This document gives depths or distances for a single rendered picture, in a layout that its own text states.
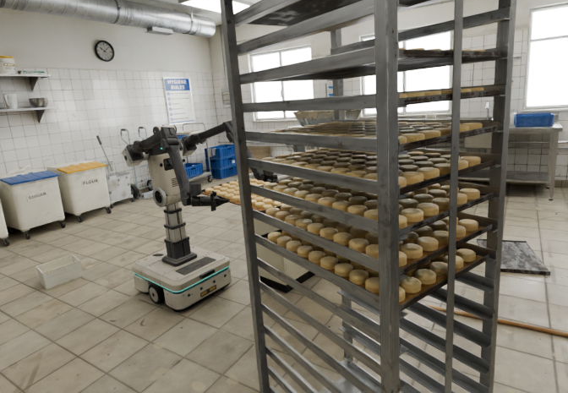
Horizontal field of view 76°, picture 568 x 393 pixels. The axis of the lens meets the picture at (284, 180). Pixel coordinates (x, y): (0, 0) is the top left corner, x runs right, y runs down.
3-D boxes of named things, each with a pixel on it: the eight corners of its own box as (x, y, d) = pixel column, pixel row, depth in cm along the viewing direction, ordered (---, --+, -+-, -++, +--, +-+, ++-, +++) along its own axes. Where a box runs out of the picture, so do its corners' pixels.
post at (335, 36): (345, 379, 171) (328, -13, 134) (349, 377, 173) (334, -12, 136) (349, 384, 169) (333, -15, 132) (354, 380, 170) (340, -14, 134)
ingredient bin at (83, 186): (78, 224, 486) (66, 168, 470) (56, 218, 523) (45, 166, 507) (116, 212, 529) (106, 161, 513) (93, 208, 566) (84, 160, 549)
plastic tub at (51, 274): (75, 270, 344) (72, 254, 341) (84, 276, 329) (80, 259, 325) (39, 282, 323) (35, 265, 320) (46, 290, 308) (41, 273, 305)
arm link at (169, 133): (178, 123, 217) (162, 122, 210) (182, 146, 216) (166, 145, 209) (146, 142, 249) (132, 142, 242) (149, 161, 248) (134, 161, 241)
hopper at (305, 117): (312, 124, 346) (311, 109, 343) (363, 123, 309) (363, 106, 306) (292, 127, 326) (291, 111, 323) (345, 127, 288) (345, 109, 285)
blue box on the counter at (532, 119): (514, 127, 457) (515, 116, 454) (513, 124, 482) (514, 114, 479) (554, 126, 437) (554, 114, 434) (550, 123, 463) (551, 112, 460)
